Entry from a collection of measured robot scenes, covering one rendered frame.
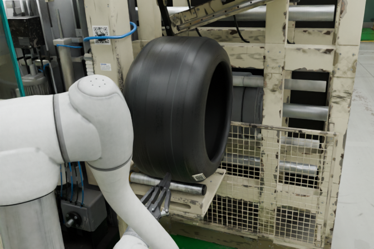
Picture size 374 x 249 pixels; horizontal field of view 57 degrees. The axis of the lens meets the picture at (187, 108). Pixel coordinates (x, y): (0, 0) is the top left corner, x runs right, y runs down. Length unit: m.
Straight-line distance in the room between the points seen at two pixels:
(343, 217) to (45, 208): 2.44
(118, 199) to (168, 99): 0.46
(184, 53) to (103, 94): 0.66
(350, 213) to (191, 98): 2.01
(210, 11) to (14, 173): 1.22
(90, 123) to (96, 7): 0.86
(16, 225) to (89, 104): 0.25
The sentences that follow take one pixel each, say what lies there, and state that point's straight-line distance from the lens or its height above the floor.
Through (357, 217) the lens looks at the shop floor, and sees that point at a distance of 2.91.
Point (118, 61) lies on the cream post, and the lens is 1.43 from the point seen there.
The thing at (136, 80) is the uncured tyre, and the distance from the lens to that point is 1.23.
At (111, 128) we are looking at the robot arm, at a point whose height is 1.48.
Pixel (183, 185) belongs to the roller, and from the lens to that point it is 1.45.
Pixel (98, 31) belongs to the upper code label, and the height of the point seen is 1.52.
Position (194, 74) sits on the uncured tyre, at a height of 1.40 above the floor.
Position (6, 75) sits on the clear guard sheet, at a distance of 1.48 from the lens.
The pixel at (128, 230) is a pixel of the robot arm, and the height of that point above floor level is 0.99.
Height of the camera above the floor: 1.74
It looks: 22 degrees down
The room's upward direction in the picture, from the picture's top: 3 degrees counter-clockwise
